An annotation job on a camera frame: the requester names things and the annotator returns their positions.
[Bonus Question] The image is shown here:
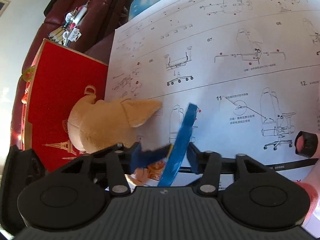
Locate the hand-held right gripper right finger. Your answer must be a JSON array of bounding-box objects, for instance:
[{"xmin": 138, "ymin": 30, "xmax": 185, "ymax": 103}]
[{"xmin": 186, "ymin": 142, "xmax": 273, "ymax": 194}]

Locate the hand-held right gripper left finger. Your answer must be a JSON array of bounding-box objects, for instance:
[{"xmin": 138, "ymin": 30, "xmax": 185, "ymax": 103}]
[{"xmin": 60, "ymin": 142, "xmax": 173, "ymax": 197}]

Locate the blue toy gear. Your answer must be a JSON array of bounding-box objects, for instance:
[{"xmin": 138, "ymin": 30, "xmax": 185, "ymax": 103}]
[{"xmin": 157, "ymin": 102, "xmax": 200, "ymax": 188}]

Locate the beige plush toy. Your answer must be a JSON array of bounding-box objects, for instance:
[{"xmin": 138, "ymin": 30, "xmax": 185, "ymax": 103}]
[{"xmin": 67, "ymin": 97, "xmax": 163, "ymax": 155}]

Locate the red gift box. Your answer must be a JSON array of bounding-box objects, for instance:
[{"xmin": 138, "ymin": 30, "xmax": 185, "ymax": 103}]
[{"xmin": 21, "ymin": 38, "xmax": 109, "ymax": 170}]

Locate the white instruction sheet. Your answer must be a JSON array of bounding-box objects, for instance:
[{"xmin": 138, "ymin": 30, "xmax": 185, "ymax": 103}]
[{"xmin": 104, "ymin": 0, "xmax": 320, "ymax": 180}]

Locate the brown leather sofa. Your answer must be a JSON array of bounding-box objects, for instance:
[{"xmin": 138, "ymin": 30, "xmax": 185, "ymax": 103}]
[{"xmin": 10, "ymin": 0, "xmax": 140, "ymax": 150}]

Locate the small toy clutter pile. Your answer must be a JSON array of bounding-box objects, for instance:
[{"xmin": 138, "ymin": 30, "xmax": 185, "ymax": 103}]
[{"xmin": 47, "ymin": 1, "xmax": 90, "ymax": 47}]

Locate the black bag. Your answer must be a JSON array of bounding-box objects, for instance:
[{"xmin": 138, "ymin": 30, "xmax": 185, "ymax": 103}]
[{"xmin": 44, "ymin": 0, "xmax": 63, "ymax": 18}]

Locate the framed wall picture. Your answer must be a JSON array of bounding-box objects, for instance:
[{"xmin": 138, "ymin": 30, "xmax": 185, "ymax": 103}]
[{"xmin": 0, "ymin": 0, "xmax": 11, "ymax": 18}]

